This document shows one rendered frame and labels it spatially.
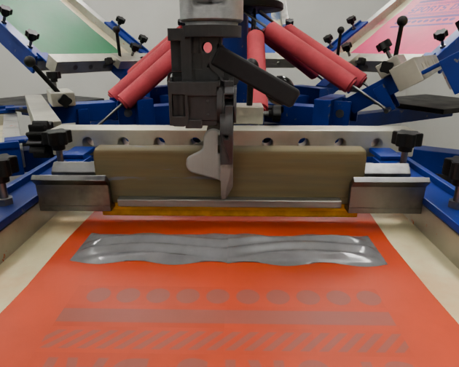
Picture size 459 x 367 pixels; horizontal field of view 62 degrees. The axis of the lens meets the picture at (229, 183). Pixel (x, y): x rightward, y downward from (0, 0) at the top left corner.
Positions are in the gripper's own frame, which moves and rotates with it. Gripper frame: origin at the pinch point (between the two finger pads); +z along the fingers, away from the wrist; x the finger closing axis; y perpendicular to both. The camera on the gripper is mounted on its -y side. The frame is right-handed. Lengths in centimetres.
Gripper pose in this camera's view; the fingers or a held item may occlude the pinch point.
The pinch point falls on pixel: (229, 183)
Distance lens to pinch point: 52.0
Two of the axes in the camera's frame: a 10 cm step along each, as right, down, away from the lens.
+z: 0.0, 9.4, 3.3
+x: -0.2, 3.3, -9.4
